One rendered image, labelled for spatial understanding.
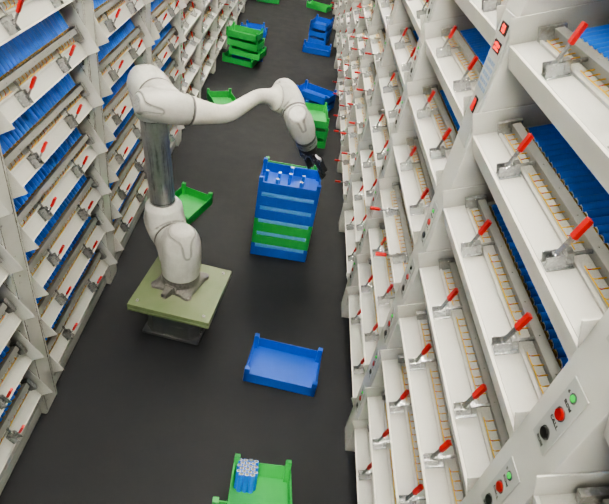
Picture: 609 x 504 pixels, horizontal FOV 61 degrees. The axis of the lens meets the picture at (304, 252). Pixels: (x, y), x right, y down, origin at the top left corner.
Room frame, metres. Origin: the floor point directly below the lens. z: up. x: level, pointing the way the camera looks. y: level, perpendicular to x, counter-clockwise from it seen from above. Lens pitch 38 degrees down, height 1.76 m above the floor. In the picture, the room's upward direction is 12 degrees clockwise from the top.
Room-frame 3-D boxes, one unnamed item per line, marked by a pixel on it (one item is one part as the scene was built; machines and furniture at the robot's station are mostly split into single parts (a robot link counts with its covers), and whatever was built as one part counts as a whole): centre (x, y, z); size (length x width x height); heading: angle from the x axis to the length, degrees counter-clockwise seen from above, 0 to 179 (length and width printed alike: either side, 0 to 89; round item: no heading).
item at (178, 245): (1.57, 0.49, 0.40); 0.18 x 0.16 x 0.22; 37
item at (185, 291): (1.54, 0.49, 0.26); 0.22 x 0.18 x 0.06; 167
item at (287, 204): (2.22, 0.14, 0.36); 0.30 x 0.20 x 0.08; 94
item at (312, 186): (2.22, 0.14, 0.44); 0.30 x 0.20 x 0.08; 94
